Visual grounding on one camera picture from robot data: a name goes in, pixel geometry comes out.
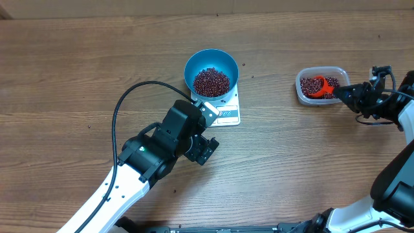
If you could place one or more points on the orange measuring scoop blue handle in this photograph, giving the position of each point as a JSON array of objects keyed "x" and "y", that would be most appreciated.
[{"x": 319, "y": 87}]

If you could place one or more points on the white digital kitchen scale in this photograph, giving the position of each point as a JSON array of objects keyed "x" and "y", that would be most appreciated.
[{"x": 229, "y": 113}]

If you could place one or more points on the red beans in container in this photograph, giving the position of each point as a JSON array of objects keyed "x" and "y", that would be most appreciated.
[{"x": 304, "y": 84}]

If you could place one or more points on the blue bowl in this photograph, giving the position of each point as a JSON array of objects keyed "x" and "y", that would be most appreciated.
[{"x": 207, "y": 58}]

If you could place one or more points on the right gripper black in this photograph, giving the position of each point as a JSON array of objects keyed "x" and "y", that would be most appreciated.
[{"x": 359, "y": 94}]

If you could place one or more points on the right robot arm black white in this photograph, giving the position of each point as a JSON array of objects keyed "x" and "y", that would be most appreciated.
[{"x": 390, "y": 202}]

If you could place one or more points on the clear plastic container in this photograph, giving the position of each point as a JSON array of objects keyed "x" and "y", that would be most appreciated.
[{"x": 311, "y": 72}]

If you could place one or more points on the red beans in bowl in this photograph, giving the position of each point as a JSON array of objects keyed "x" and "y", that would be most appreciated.
[{"x": 211, "y": 83}]

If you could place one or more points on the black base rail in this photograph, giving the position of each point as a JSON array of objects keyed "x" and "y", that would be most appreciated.
[{"x": 130, "y": 226}]

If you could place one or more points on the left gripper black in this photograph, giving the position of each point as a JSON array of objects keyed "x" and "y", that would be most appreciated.
[{"x": 203, "y": 149}]

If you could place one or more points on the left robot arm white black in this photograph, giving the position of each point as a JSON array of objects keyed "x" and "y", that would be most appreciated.
[{"x": 144, "y": 160}]

